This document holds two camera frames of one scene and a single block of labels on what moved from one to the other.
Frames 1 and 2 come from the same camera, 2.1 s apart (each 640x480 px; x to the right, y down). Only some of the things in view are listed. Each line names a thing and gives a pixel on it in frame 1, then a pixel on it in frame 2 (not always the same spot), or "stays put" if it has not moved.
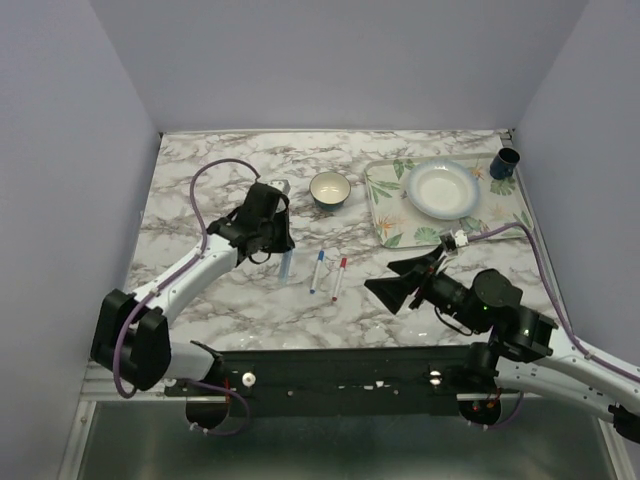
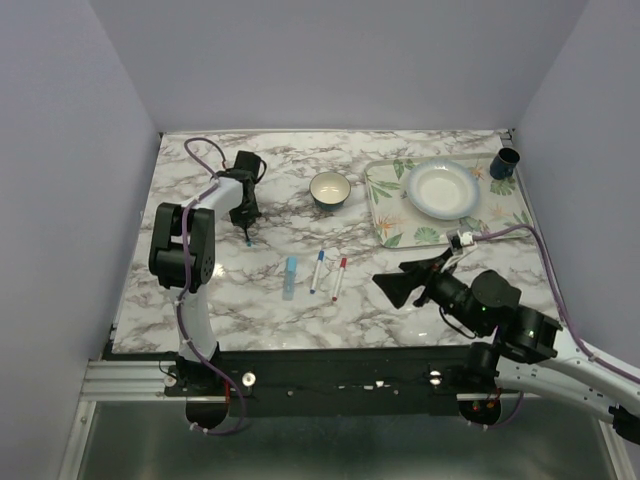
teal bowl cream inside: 329,190 stays put
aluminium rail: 99,386 stays put
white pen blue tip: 320,259 stays put
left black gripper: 286,242 → 246,220
